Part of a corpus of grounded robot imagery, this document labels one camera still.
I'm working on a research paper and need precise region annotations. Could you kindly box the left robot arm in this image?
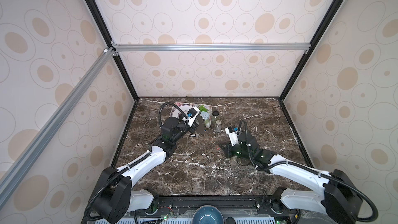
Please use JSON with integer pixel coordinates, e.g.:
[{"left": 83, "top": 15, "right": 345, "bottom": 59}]
[{"left": 84, "top": 102, "right": 200, "bottom": 224}]

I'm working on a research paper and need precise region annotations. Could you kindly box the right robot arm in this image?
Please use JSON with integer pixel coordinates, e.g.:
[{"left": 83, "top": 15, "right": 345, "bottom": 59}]
[{"left": 219, "top": 119, "right": 379, "bottom": 224}]

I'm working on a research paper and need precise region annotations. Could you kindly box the green leafy vegetable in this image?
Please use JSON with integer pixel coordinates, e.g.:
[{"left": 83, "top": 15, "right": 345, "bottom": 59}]
[{"left": 199, "top": 105, "right": 208, "bottom": 113}]

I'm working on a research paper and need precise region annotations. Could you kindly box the floral rectangular tray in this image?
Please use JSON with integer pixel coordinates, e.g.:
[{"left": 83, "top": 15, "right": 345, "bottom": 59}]
[{"left": 175, "top": 102, "right": 212, "bottom": 129}]

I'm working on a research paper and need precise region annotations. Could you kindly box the white plate with red text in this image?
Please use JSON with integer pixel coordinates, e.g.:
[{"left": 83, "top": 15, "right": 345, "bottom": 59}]
[{"left": 171, "top": 104, "right": 194, "bottom": 118}]

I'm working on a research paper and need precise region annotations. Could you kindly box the small clear glass bottle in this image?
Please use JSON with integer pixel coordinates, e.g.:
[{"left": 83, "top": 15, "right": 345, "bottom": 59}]
[{"left": 215, "top": 120, "right": 221, "bottom": 133}]

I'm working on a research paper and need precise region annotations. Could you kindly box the dark lid spice jar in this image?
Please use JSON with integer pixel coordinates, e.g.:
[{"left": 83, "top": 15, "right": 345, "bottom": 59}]
[{"left": 211, "top": 110, "right": 220, "bottom": 123}]

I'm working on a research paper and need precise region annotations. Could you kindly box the blue bowl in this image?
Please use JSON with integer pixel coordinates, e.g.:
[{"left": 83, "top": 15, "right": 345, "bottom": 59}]
[{"left": 191, "top": 205, "right": 224, "bottom": 224}]

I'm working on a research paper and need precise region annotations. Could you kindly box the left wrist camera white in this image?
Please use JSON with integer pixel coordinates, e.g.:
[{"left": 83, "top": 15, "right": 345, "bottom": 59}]
[{"left": 187, "top": 106, "right": 200, "bottom": 127}]

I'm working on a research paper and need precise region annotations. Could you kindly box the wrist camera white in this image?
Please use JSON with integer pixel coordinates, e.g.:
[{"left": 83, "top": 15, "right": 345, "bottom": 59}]
[
  {"left": 187, "top": 106, "right": 200, "bottom": 127},
  {"left": 225, "top": 125, "right": 239, "bottom": 146}
]

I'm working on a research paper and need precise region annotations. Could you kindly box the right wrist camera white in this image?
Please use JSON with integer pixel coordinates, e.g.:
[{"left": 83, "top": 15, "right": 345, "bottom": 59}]
[{"left": 225, "top": 125, "right": 239, "bottom": 146}]

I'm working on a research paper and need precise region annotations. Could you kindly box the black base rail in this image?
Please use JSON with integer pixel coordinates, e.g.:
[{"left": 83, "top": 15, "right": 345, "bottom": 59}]
[{"left": 81, "top": 194, "right": 349, "bottom": 224}]

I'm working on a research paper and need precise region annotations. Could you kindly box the horizontal aluminium rail back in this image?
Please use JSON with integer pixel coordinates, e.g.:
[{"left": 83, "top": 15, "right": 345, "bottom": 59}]
[{"left": 114, "top": 43, "right": 311, "bottom": 52}]

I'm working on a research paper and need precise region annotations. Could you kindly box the black vertical frame post left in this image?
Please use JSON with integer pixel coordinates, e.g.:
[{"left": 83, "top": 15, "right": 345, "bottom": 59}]
[{"left": 85, "top": 0, "right": 140, "bottom": 102}]

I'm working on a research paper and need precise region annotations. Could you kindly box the black vertical frame post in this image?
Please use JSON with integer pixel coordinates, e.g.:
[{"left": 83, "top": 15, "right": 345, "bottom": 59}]
[
  {"left": 85, "top": 0, "right": 140, "bottom": 102},
  {"left": 279, "top": 0, "right": 344, "bottom": 103}
]

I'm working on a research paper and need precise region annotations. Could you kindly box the aluminium rail left wall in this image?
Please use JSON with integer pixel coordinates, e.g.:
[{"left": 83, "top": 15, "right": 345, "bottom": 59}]
[{"left": 1, "top": 47, "right": 116, "bottom": 208}]

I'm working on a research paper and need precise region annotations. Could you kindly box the black vertical frame post right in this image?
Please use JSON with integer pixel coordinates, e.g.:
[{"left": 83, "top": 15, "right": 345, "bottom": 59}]
[{"left": 279, "top": 0, "right": 344, "bottom": 103}]

